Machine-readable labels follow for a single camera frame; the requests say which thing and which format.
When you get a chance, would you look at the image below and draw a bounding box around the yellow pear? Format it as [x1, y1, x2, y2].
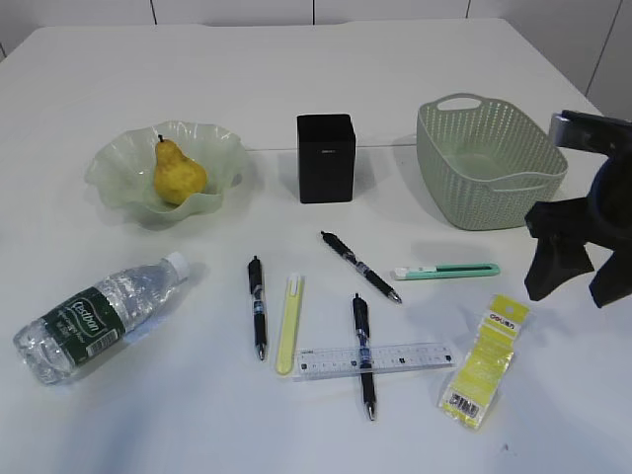
[153, 134, 207, 205]

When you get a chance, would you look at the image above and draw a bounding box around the yellow waste paper package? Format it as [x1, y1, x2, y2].
[438, 294, 529, 430]

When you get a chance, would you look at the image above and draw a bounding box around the black pen left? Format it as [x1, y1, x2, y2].
[248, 256, 268, 360]

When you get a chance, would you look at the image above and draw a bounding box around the black pen upper middle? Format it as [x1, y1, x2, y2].
[320, 231, 403, 304]

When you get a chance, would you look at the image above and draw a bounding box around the black square pen holder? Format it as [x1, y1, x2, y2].
[296, 114, 356, 203]

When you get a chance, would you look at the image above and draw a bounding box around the yellow utility knife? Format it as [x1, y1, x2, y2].
[275, 274, 304, 376]

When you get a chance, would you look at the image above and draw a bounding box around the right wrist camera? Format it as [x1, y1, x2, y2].
[548, 110, 631, 157]

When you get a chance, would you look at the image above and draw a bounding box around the green plastic woven basket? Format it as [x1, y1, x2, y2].
[416, 93, 568, 231]

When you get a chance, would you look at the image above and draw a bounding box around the black pen on ruler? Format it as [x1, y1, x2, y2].
[352, 293, 376, 422]

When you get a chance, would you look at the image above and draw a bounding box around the clear plastic ruler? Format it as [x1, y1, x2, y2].
[291, 343, 456, 381]

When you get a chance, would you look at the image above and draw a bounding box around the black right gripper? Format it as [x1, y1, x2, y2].
[524, 157, 632, 308]

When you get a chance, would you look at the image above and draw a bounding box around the clear plastic water bottle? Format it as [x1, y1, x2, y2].
[13, 252, 191, 385]

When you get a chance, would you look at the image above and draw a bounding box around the green utility knife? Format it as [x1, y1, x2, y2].
[392, 263, 501, 280]

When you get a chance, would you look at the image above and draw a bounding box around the green wavy glass plate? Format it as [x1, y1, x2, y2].
[85, 120, 248, 225]

